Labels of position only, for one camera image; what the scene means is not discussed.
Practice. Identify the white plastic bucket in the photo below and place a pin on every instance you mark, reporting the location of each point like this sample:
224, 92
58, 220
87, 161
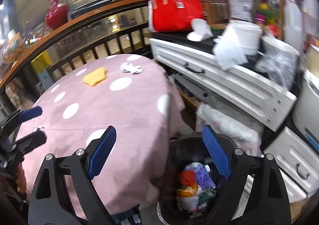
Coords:
249, 35

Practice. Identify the person left hand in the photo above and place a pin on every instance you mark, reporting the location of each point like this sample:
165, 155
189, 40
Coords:
21, 180

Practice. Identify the red tote bag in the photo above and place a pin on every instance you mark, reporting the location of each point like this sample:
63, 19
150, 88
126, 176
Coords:
175, 15

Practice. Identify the black trash bin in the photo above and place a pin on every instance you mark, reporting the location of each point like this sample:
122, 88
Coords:
192, 186

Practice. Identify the white appliance with blue stripe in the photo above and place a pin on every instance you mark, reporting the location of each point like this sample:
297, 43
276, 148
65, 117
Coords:
305, 115

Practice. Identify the red ceramic vase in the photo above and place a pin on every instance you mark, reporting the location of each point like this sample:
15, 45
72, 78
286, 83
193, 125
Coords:
57, 15

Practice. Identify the clear crumpled plastic bag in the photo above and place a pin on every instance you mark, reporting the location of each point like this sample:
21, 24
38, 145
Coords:
279, 61

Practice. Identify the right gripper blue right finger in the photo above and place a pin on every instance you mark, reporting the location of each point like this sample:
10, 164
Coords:
235, 169

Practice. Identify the white fluffy cushion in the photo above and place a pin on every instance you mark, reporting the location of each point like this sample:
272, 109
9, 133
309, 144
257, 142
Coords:
244, 137

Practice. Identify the white plastic bottle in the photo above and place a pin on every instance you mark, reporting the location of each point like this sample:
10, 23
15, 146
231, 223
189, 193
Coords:
207, 167

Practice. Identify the white plastic jug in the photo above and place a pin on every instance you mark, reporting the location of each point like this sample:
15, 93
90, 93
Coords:
293, 25

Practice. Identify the green white carton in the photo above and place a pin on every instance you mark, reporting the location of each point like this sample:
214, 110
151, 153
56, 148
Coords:
206, 196

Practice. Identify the purple plastic bag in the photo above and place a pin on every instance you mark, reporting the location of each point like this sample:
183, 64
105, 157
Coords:
203, 178

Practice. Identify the wooden topped black railing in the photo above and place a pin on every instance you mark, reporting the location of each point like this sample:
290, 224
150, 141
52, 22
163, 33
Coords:
120, 27

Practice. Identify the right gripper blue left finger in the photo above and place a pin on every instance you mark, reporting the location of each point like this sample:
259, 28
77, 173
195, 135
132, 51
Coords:
83, 166

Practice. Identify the small crumpled white paper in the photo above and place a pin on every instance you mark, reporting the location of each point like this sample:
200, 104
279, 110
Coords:
131, 68

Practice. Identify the white drawer cabinet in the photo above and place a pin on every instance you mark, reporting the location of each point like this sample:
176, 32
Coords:
258, 96

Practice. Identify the pink polka dot tablecloth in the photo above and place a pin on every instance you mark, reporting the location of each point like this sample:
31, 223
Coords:
145, 110

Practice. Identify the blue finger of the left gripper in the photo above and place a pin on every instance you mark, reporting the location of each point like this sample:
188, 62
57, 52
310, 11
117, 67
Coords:
31, 142
29, 114

